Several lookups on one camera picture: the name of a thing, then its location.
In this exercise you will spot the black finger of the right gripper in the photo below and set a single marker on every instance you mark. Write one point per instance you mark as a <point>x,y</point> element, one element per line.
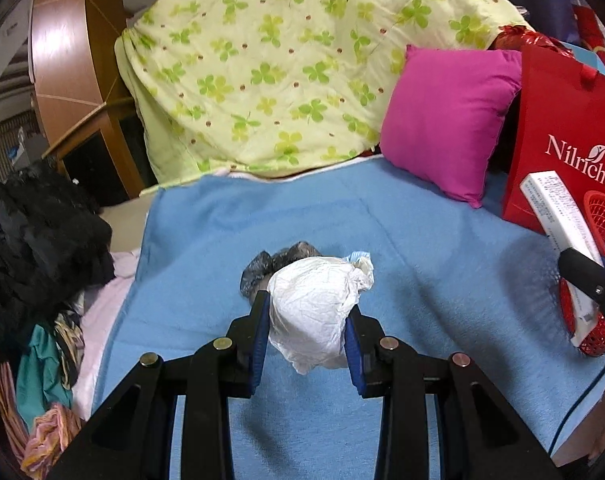
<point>585,274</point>

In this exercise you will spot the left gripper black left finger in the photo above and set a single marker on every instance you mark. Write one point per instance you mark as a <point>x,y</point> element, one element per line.
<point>249,335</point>

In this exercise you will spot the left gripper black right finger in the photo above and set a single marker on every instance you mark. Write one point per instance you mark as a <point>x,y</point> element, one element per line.
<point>361,345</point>

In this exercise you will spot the white plastic bag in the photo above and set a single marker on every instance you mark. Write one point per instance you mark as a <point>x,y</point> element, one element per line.
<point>310,302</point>

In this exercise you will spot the white printed cardboard box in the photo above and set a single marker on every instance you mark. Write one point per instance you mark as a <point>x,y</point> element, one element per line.
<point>565,227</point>

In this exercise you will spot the black crumpled plastic bag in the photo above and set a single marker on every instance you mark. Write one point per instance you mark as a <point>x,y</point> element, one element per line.
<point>258,272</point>

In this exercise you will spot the red plastic mesh basket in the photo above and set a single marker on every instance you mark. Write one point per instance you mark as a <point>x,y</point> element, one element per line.
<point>594,343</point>

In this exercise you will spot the light blue tied plastic bag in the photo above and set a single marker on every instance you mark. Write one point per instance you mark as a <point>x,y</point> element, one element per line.
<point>356,256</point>

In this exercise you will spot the blue bed blanket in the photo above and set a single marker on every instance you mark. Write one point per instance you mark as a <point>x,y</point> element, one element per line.
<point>438,274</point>

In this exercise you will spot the red paper shopping bag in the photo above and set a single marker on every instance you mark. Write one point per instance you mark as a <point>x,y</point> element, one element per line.
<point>561,128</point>

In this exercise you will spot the colourful clothes heap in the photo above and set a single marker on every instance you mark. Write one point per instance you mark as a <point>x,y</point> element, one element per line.
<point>36,401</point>

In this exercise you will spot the black fluffy clothing pile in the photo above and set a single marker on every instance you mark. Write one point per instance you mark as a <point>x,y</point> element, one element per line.
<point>53,244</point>

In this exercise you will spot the magenta pillow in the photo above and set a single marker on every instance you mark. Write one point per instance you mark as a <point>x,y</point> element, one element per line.
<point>446,114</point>

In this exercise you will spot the green clover pattern quilt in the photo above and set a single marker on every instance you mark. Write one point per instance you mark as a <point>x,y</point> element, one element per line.
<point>277,87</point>

